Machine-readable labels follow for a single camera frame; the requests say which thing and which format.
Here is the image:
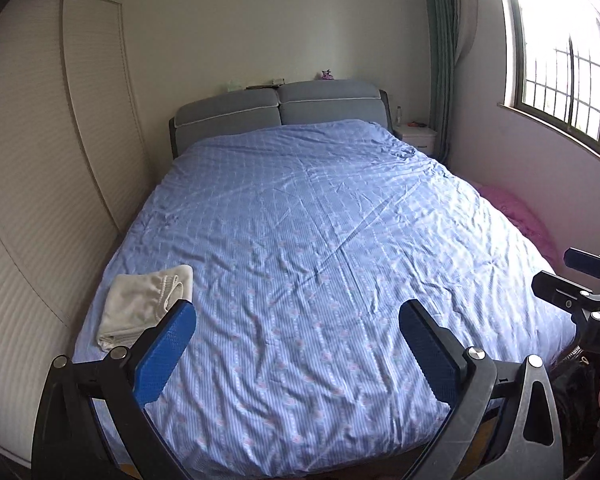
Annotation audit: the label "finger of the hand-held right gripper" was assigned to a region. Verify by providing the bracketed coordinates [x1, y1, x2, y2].
[531, 271, 600, 321]
[564, 247, 600, 291]

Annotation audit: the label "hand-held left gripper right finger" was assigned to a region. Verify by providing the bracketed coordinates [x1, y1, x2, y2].
[399, 299, 566, 480]

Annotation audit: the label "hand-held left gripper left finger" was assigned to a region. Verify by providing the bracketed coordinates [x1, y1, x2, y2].
[31, 299, 197, 480]

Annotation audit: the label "white pants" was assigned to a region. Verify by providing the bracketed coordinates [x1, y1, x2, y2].
[96, 264, 194, 353]

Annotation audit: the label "black bag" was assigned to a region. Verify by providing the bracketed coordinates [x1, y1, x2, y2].
[550, 350, 600, 461]

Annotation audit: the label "pink cloth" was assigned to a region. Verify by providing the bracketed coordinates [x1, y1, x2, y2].
[472, 182, 563, 266]

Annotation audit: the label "bed with blue cover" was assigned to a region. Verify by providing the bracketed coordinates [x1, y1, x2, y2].
[72, 119, 578, 476]

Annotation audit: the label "barred window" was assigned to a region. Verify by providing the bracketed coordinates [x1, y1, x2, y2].
[495, 0, 600, 161]

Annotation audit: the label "white nightstand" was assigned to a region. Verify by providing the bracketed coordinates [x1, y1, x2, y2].
[395, 122, 439, 157]

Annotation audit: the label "white ribbed wardrobe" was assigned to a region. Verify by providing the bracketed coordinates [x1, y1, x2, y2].
[0, 0, 156, 461]

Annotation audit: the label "green curtain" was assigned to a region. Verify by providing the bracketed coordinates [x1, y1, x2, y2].
[424, 0, 481, 166]

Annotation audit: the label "grey upholstered headboard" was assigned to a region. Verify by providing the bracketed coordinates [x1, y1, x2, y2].
[168, 80, 396, 161]

